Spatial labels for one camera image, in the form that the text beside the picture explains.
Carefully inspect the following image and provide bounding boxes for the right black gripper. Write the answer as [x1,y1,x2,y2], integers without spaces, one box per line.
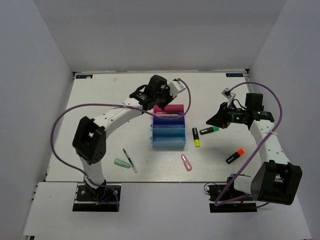
[205,101,248,129]

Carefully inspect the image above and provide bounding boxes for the blue pen refill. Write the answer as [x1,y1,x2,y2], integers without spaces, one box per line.
[156,114,181,118]

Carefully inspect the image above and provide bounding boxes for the green pen refill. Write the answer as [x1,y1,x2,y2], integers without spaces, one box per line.
[122,148,138,174]

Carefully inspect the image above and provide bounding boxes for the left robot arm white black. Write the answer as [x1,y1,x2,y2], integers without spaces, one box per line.
[72,75,185,200]

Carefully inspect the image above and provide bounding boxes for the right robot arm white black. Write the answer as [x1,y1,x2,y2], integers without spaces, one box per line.
[206,90,303,206]

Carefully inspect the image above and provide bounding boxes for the green highlighter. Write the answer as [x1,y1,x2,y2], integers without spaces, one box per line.
[199,126,220,135]

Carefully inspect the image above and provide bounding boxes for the pink bin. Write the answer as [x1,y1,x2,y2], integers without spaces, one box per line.
[153,104,185,116]

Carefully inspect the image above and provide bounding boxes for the dark blue bin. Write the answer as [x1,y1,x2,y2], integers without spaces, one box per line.
[150,116,186,129]

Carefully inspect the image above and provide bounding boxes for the yellow highlighter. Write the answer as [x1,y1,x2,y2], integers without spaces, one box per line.
[192,127,201,148]

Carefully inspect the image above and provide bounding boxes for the orange highlighter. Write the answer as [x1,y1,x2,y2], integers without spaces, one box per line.
[225,148,245,165]

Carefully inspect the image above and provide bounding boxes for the right corner label sticker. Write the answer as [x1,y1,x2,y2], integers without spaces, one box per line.
[225,72,244,78]

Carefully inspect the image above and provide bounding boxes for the corner label sticker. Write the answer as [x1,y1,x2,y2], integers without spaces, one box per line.
[75,74,93,79]
[225,72,244,78]

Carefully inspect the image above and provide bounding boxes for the light blue bin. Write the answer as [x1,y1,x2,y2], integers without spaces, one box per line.
[150,128,186,150]

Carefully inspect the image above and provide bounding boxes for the pink eraser capsule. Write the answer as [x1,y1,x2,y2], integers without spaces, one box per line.
[180,154,193,172]

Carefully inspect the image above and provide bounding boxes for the green eraser capsule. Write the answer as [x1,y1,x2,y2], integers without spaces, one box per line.
[113,158,131,169]

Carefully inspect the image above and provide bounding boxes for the left corner label sticker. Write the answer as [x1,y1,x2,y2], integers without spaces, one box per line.
[75,74,93,79]

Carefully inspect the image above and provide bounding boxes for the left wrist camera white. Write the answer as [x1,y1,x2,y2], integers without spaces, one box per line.
[168,78,186,98]

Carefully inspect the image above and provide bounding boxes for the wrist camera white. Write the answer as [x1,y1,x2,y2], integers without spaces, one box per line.
[168,78,186,98]
[221,88,236,108]

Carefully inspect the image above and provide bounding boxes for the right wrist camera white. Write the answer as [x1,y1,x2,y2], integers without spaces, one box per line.
[221,88,236,108]

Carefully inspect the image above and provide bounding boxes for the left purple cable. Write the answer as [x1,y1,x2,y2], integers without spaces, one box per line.
[50,77,192,212]

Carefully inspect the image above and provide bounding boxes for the purple cable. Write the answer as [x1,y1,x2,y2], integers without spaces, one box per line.
[50,77,192,212]
[213,81,283,209]

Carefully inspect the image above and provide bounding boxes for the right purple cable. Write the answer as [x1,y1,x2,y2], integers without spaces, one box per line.
[213,81,283,209]

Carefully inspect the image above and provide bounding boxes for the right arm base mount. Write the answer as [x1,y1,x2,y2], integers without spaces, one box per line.
[203,174,258,214]

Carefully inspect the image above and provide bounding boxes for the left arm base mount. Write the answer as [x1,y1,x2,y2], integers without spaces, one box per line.
[72,184,122,213]

